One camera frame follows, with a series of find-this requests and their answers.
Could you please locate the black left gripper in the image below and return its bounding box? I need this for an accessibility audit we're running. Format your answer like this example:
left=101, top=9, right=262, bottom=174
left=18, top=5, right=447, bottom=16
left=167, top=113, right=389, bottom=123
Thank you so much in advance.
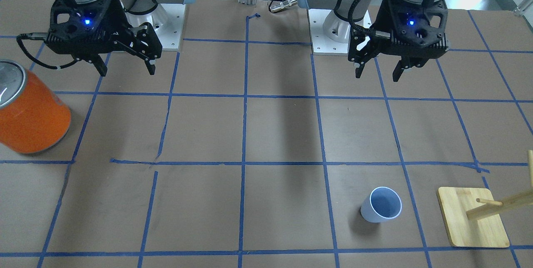
left=348, top=0, right=450, bottom=82

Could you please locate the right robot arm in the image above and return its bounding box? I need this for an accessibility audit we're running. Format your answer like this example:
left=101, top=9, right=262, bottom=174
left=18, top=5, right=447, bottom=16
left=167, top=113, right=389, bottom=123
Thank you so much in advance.
left=42, top=0, right=196, bottom=76

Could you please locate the wooden mug tree stand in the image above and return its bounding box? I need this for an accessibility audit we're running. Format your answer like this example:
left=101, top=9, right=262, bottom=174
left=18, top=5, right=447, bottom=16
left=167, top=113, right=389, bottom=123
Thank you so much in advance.
left=436, top=150, right=533, bottom=248

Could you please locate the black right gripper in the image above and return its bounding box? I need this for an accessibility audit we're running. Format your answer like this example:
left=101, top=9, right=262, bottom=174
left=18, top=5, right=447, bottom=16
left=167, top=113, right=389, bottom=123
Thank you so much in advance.
left=44, top=0, right=162, bottom=77

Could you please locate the light blue plastic cup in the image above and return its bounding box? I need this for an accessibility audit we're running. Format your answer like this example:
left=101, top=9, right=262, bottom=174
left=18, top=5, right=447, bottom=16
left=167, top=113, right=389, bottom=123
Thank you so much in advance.
left=360, top=186, right=402, bottom=223

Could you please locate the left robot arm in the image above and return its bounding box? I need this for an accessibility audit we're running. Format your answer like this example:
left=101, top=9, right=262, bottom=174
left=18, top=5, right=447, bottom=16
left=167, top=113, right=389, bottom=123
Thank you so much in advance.
left=297, top=0, right=450, bottom=82

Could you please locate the orange can with grey lid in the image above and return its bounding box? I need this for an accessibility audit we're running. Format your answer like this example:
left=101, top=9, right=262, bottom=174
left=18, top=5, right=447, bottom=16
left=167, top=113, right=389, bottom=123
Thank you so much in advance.
left=0, top=59, right=72, bottom=154

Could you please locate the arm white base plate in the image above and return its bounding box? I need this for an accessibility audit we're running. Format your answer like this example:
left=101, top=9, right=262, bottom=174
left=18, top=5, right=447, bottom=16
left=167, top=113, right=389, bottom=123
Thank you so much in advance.
left=126, top=4, right=187, bottom=51
left=308, top=9, right=350, bottom=56

